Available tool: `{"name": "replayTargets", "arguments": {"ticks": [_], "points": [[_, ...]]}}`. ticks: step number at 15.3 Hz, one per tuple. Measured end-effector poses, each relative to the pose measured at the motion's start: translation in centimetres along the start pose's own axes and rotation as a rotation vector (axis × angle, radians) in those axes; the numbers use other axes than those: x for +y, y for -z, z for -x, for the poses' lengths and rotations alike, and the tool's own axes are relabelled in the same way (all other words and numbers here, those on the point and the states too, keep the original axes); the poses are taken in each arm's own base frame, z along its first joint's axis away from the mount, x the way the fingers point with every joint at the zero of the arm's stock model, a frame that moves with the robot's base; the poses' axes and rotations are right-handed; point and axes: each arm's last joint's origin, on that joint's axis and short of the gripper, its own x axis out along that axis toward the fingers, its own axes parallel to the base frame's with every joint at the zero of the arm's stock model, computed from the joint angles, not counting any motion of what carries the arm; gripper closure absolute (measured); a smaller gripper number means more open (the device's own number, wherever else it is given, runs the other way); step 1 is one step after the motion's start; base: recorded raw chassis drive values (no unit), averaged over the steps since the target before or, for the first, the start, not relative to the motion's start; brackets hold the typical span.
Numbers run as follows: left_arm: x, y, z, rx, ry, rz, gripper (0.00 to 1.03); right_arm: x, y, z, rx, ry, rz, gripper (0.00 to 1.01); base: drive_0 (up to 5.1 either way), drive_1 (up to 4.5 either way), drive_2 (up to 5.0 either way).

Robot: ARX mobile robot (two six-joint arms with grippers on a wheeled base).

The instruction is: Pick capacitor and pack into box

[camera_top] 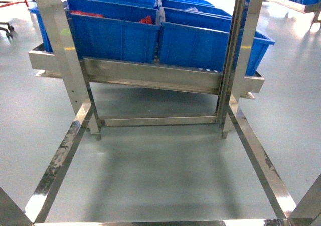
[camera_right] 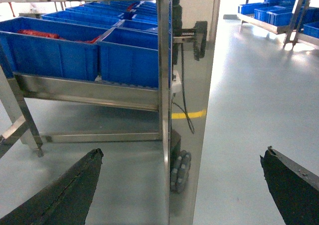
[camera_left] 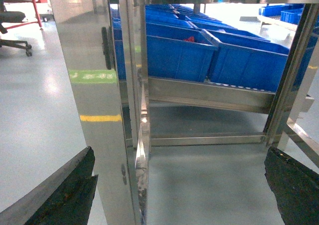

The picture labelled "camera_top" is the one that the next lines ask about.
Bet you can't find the front right blue bin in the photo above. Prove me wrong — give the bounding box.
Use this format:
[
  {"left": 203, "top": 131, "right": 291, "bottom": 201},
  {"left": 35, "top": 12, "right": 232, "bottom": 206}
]
[{"left": 158, "top": 22, "right": 229, "bottom": 72}]

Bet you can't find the blue bin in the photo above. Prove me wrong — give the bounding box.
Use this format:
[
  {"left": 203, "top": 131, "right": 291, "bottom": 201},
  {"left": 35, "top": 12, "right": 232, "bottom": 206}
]
[
  {"left": 71, "top": 14, "right": 161, "bottom": 63},
  {"left": 30, "top": 5, "right": 53, "bottom": 53},
  {"left": 67, "top": 0, "right": 157, "bottom": 25},
  {"left": 158, "top": 22, "right": 229, "bottom": 72},
  {"left": 158, "top": 7, "right": 232, "bottom": 32},
  {"left": 245, "top": 31, "right": 275, "bottom": 76}
]

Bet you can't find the red packet in bin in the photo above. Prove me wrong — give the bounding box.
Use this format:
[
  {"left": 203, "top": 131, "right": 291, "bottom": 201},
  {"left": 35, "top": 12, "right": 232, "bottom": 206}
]
[{"left": 139, "top": 15, "right": 153, "bottom": 25}]

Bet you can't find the front left blue bin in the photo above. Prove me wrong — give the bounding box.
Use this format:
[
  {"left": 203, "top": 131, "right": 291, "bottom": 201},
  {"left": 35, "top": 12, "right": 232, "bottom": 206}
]
[{"left": 71, "top": 14, "right": 161, "bottom": 63}]

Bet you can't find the far right blue bin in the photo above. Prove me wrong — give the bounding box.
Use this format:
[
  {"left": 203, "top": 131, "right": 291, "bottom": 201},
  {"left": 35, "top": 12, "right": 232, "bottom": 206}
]
[{"left": 245, "top": 31, "right": 275, "bottom": 76}]

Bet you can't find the far left blue bin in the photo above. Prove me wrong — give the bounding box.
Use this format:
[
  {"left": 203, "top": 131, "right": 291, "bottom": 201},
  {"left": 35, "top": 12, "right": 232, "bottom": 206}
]
[{"left": 30, "top": 5, "right": 53, "bottom": 53}]

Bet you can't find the stainless steel rack frame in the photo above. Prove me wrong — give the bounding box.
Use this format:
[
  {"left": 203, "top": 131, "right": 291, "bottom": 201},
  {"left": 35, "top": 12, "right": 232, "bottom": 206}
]
[{"left": 1, "top": 0, "right": 320, "bottom": 225}]

